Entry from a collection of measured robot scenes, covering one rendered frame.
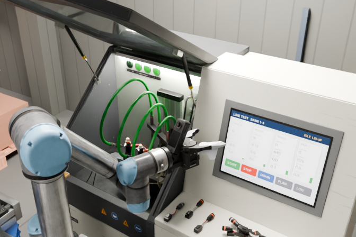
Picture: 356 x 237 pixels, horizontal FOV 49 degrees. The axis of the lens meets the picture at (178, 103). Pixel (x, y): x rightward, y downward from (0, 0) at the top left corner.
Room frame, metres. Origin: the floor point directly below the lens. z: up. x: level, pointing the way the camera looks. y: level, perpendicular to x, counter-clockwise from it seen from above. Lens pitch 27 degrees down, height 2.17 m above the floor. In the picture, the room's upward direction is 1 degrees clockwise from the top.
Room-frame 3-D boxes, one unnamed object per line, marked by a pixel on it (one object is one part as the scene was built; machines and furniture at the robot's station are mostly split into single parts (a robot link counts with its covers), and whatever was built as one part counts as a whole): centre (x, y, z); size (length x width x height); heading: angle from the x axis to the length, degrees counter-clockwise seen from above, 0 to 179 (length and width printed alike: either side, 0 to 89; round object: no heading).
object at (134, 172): (0.98, 0.13, 1.43); 0.11 x 0.08 x 0.09; 124
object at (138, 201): (1.00, 0.13, 1.34); 0.11 x 0.08 x 0.11; 34
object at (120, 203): (1.46, 0.38, 0.87); 0.62 x 0.04 x 0.16; 57
